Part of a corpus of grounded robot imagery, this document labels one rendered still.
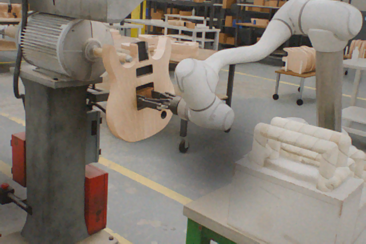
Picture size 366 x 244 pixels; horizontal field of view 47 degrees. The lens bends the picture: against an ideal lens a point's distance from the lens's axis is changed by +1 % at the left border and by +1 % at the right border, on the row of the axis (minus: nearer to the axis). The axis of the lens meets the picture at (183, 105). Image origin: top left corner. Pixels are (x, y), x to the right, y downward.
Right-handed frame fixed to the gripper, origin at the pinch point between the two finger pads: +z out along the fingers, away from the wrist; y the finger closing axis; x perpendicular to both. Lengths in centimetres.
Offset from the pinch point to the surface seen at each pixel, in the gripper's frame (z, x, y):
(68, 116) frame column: 35.0, -12.9, -14.5
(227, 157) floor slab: 96, -132, 193
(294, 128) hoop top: -76, 13, -22
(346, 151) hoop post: -88, 11, -21
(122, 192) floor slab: 104, -117, 68
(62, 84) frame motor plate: 26.8, 4.7, -20.6
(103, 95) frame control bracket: 27.9, -5.4, 0.1
